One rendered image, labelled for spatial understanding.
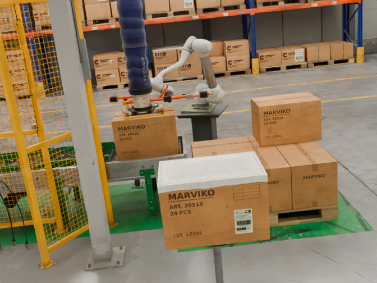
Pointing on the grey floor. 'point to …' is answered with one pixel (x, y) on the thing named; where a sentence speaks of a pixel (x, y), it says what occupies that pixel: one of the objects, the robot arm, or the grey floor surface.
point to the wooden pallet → (324, 211)
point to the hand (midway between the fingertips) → (169, 97)
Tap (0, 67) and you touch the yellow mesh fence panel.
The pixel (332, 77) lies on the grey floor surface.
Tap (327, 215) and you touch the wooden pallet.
